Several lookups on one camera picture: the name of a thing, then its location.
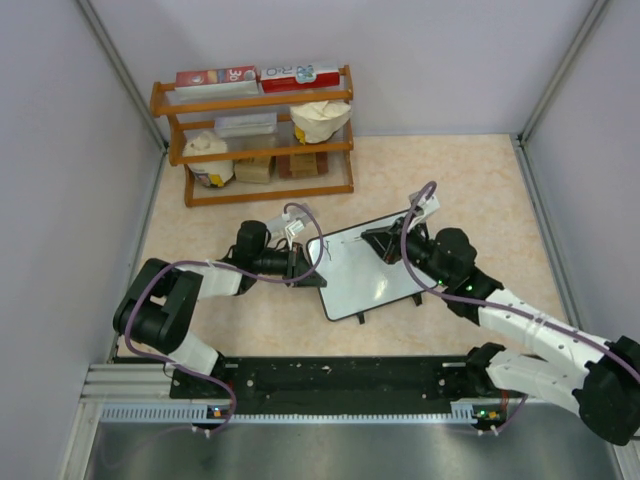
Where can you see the brown cardboard box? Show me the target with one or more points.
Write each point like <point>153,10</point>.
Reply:
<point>302,165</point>

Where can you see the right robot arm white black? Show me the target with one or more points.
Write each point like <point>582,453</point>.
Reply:
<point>592,377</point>

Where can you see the white black marker pen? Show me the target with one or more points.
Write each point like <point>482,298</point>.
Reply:
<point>351,240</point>

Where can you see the clear plastic box on shelf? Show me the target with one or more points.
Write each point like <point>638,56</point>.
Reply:
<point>246,125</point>

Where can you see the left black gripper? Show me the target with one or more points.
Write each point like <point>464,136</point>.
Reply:
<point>297,266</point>

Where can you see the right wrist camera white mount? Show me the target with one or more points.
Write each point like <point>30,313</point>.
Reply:
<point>423,207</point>

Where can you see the tan cardboard box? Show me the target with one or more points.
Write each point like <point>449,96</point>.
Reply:
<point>256,170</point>

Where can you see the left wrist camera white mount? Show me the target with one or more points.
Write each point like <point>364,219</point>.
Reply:
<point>293,225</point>

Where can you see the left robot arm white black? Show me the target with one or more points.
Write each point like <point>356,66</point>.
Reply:
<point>158,307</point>

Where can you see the red white foil box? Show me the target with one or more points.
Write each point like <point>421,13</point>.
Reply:
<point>214,83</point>

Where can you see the aluminium rail frame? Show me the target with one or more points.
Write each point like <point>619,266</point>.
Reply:
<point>127,383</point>

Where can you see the red white wrap box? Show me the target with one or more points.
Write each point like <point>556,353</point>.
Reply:
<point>299,77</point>

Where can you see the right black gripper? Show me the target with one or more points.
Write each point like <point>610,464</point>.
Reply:
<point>386,241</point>

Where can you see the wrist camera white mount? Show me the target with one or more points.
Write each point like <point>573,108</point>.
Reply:
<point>423,207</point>
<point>293,225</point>

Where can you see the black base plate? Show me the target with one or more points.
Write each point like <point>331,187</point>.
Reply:
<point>361,385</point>

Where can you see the wooden three tier shelf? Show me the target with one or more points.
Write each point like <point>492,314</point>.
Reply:
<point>187,120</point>

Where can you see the cream paper bag upper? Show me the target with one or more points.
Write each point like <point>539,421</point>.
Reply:
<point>316,122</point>

